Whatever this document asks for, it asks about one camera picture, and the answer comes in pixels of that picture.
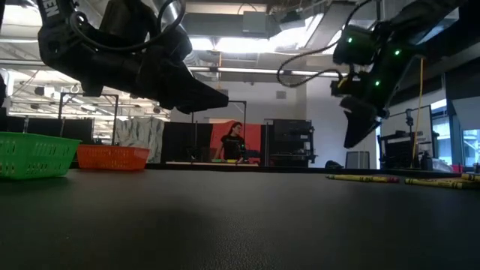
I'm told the grey bin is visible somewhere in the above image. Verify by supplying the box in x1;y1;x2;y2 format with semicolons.
345;150;371;170

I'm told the black curtain panel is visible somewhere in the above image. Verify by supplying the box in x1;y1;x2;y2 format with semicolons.
160;121;214;164
0;115;94;143

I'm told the grey ceiling box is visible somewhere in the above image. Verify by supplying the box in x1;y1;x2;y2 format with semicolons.
241;10;268;35

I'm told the green plastic basket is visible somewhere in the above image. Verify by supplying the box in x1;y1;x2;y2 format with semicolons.
0;131;82;180

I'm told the ceiling light strip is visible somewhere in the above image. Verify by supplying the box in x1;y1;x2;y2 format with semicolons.
187;65;357;79

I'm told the red backdrop cloth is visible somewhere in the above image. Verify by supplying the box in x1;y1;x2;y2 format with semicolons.
209;120;263;164

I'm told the person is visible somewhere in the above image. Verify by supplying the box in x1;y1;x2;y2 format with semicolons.
212;121;248;164

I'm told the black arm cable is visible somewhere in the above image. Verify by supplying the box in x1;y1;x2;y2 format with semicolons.
69;0;188;53
276;0;363;89

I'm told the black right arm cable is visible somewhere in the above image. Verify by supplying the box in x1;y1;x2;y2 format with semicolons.
276;0;363;89

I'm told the black equipment rack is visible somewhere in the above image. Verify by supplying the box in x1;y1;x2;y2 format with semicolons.
270;118;318;167

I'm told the black equipment cart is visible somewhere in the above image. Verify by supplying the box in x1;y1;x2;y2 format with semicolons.
376;129;440;170

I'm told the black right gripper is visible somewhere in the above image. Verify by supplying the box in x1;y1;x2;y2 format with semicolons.
329;63;405;149

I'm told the white board panel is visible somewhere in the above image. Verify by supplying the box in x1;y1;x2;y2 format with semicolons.
385;103;435;136

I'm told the grey workbench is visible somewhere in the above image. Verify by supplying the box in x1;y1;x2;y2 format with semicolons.
164;160;263;168

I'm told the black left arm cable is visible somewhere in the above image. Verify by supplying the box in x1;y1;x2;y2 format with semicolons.
69;0;188;53

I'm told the orange plastic basket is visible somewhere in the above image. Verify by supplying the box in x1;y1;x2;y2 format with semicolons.
76;144;151;172

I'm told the patterned fabric curtain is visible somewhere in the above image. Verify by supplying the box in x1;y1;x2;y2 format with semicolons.
113;118;165;164

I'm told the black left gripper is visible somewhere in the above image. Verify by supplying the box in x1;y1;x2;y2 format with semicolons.
84;28;230;116

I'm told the black frame stand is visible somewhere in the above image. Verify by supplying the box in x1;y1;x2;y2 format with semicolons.
58;92;119;146
190;98;248;163

